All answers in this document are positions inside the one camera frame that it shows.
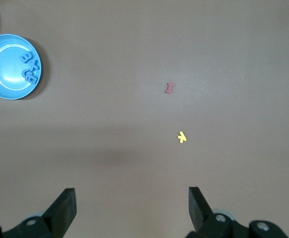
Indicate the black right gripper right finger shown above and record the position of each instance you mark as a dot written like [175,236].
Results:
[208,223]

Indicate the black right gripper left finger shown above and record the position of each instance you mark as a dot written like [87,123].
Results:
[47,223]

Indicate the blue foam number six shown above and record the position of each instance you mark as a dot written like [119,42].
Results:
[32,79]

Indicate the blue foam letter G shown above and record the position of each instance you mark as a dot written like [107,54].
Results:
[24,73]

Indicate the blue foam letter X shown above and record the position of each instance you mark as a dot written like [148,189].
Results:
[34,65]

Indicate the blue foam letter E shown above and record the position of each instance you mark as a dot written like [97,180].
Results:
[27,57]

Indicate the yellow foam letter K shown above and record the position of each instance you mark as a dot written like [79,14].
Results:
[182,137]

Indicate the red foam letter I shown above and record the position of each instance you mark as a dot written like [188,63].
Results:
[169,88]

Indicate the blue plate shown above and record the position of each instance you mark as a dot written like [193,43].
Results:
[5,74]

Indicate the brown table cover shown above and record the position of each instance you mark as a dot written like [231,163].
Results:
[134,49]

